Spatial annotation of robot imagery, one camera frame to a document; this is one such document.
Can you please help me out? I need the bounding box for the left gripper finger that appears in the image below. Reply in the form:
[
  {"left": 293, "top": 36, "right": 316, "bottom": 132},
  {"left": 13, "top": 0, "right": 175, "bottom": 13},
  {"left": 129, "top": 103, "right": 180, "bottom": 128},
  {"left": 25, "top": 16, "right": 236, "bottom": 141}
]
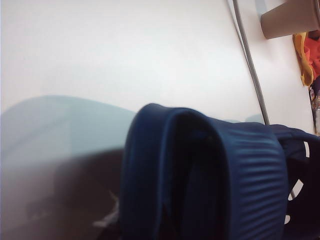
[{"left": 14, "top": 149, "right": 123, "bottom": 240}]

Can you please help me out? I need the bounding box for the blue rubber slipper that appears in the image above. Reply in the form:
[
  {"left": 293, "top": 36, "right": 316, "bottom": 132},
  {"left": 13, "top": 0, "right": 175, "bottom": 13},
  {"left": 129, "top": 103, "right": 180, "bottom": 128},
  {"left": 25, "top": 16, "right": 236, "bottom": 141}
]
[
  {"left": 271, "top": 123, "right": 320, "bottom": 240},
  {"left": 119, "top": 102, "right": 288, "bottom": 240}
]

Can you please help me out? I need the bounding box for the clear plastic bottle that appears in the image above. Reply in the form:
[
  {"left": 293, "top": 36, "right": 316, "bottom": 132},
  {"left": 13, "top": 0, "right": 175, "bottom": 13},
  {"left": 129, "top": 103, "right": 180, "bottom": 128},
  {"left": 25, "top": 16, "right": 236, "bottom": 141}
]
[{"left": 309, "top": 83, "right": 320, "bottom": 120}]

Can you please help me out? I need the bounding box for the yellow cloth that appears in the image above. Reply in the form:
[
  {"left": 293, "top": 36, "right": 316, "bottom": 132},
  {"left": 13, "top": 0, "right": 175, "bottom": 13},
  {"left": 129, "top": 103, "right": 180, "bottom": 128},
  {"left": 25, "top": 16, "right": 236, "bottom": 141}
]
[{"left": 292, "top": 31, "right": 316, "bottom": 87}]

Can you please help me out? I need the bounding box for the orange cloth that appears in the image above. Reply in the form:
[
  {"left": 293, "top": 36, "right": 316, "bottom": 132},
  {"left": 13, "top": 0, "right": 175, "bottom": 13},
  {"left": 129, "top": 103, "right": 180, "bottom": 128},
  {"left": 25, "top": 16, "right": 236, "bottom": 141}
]
[{"left": 303, "top": 29, "right": 320, "bottom": 81}]

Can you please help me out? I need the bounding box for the beige paper cup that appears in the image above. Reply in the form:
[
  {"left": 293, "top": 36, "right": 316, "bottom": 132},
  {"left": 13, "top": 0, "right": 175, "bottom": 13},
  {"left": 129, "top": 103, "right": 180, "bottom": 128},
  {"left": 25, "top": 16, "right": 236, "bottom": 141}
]
[{"left": 259, "top": 0, "right": 320, "bottom": 41}]

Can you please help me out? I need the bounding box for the grey metal rail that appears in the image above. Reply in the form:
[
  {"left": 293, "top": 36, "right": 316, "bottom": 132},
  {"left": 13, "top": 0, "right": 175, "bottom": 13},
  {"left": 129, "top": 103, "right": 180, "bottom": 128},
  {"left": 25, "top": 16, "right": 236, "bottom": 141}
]
[{"left": 231, "top": 0, "right": 271, "bottom": 126}]

